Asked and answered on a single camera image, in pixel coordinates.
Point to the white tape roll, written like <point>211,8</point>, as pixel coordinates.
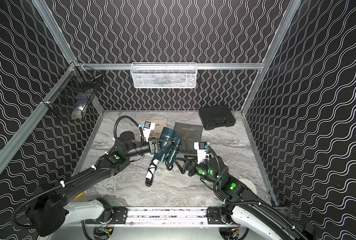
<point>249,184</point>

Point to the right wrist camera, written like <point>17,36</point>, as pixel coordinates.
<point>202,151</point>

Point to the black plastic case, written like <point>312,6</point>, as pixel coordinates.
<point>216,116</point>

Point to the black wire basket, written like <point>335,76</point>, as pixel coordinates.
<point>76,94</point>

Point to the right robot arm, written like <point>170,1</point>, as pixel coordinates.
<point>240,205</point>

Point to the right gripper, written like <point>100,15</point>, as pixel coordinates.
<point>188,164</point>

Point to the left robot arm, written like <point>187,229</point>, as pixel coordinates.
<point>45,212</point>

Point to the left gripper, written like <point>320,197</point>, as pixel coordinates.
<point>153,146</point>

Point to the yellow tape measure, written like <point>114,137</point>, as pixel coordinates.
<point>80,195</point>

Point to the white wire basket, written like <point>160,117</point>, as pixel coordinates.
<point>164,75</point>

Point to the grey hair dryer bag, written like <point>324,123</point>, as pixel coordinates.
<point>189,134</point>

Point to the dark green hair dryer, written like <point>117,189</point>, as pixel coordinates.
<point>170,147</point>

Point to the beige hair dryer bag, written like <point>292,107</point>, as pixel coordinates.
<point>159,125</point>

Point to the white hair dryer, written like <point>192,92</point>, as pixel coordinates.
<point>150,173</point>

